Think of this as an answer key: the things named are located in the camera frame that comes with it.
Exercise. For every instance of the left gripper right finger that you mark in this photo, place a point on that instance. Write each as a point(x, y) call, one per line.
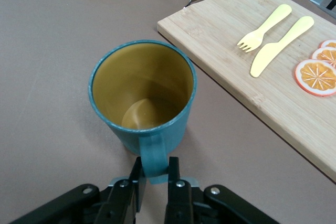
point(178, 203)

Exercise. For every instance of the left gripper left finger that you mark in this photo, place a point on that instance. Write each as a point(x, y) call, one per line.
point(123, 203)

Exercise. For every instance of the teal cup with ochre inside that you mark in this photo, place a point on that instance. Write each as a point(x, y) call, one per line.
point(157, 134)

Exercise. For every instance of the brown table cover mat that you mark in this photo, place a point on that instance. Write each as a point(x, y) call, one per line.
point(52, 77)

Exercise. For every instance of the yellow plastic knife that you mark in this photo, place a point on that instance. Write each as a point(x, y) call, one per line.
point(267, 56)

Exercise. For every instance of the yellow plastic fork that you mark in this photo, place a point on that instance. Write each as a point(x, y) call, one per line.
point(256, 39)

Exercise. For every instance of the fake orange slice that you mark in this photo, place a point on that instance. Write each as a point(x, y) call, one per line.
point(315, 77)
point(329, 43)
point(325, 54)

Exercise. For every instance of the metal edge bracket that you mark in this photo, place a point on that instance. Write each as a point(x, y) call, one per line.
point(325, 1)

